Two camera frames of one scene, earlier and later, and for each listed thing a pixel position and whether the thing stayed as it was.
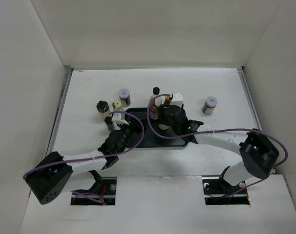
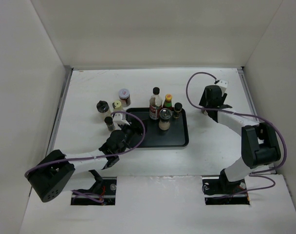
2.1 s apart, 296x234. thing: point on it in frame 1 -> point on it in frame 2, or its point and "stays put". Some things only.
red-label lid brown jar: x=124 y=97 stays put
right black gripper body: x=161 y=116 -> x=203 y=102
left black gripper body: x=128 y=131 stays put
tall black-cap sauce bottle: x=156 y=102 stays put
